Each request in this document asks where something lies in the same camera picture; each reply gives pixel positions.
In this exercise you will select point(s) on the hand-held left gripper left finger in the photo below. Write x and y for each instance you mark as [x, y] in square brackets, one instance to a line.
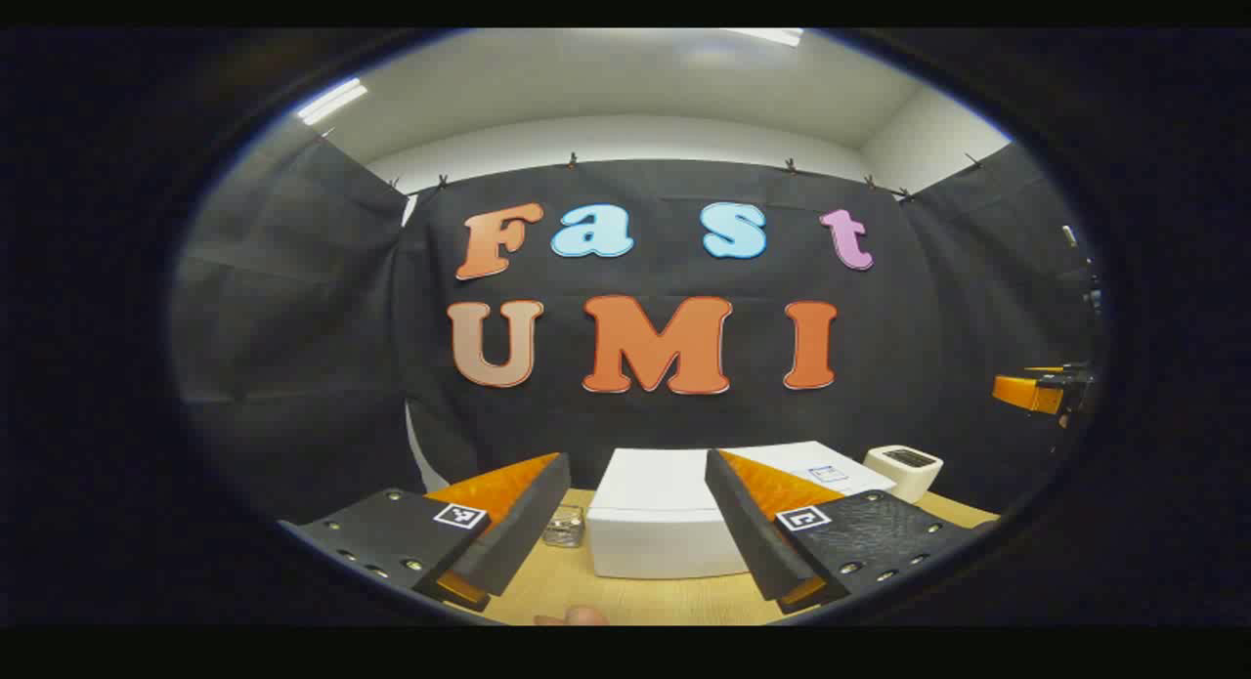
[528, 523]

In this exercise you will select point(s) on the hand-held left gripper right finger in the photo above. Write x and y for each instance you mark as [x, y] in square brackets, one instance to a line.
[743, 528]

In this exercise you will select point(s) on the small clear glass jar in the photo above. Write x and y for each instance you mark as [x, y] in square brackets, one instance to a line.
[564, 528]

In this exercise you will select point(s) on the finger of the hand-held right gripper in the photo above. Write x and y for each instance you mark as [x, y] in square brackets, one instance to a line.
[1026, 393]

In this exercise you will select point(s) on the white toaster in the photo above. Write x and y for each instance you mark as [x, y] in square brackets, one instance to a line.
[904, 472]

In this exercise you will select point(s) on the ceiling light panel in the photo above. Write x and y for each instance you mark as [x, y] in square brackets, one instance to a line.
[767, 36]
[332, 101]

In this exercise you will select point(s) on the white microwave oven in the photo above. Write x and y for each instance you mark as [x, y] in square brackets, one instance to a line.
[650, 523]

